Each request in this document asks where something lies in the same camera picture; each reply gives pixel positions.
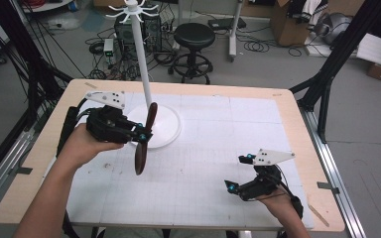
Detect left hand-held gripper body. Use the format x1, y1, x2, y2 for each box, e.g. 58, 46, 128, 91
84, 90, 138, 145

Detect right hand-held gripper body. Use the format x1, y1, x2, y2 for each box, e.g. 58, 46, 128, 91
238, 148, 296, 202

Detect brown wooden spoon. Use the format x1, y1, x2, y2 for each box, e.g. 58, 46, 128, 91
134, 101, 159, 177

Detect white hook rack stand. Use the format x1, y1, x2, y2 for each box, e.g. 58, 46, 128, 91
104, 0, 183, 150

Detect person's left hand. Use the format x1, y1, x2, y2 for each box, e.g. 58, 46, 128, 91
58, 123, 126, 171

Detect person's right hand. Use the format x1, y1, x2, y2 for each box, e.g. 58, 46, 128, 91
256, 189, 300, 226

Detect white grid mat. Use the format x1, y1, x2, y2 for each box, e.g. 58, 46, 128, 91
44, 90, 316, 230

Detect thin wooden stick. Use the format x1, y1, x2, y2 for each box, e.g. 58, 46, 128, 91
307, 203, 330, 228

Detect small grey electronic box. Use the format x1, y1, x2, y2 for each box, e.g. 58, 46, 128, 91
102, 38, 115, 58

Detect black computer tower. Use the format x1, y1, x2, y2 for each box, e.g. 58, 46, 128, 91
113, 14, 163, 54

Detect black round stool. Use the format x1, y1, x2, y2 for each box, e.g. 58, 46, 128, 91
168, 22, 216, 85

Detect large cardboard box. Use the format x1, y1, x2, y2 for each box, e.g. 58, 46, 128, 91
270, 0, 316, 48

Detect black flat device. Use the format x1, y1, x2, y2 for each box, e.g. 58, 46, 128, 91
207, 17, 247, 32

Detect grey round appliance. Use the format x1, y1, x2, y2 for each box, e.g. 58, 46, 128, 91
314, 12, 353, 46

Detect clothes in cardboard box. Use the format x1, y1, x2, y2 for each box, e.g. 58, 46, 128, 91
291, 0, 329, 22

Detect white foam sheet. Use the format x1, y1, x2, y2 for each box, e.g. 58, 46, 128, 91
356, 33, 381, 67

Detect black wrist strap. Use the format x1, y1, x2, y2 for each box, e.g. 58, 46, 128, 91
56, 105, 81, 157
290, 195, 305, 220

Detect aluminium rail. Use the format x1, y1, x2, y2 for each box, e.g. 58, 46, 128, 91
299, 107, 367, 238
0, 128, 37, 216

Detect black metal frame stand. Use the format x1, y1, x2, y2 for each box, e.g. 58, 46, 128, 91
0, 0, 74, 190
289, 0, 381, 144

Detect coiled black cable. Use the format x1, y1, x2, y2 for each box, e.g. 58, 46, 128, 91
242, 39, 271, 54

